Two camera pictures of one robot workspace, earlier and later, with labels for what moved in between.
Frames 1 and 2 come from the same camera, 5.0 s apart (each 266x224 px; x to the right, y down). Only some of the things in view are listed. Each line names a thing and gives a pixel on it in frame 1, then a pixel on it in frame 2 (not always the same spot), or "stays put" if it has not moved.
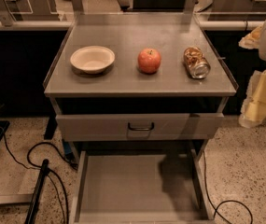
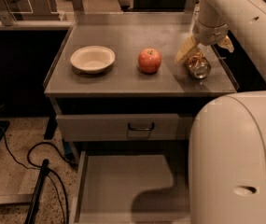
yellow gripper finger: x=253 y=39 to x=226 y=43
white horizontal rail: x=24 y=25 stays put
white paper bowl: x=92 y=59 stays put
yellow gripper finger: x=264 y=91 to x=189 y=44
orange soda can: x=196 y=63 stays put
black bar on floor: x=35 y=196 stays put
